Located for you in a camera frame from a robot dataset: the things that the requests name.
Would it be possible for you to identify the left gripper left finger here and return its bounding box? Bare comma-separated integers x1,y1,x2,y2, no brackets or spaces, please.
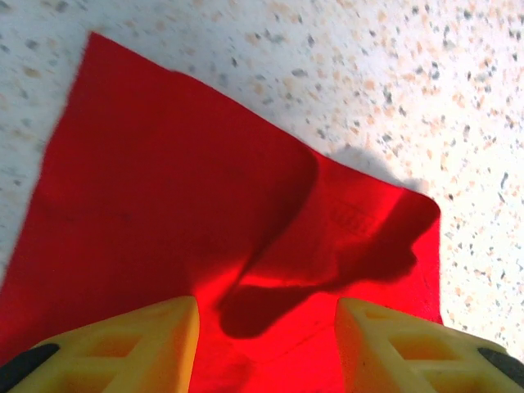
0,295,201,393

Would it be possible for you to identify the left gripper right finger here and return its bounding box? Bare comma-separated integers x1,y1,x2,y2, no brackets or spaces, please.
334,296,524,393

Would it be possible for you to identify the red printed t-shirt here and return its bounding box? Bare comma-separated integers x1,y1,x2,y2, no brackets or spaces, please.
0,31,445,393

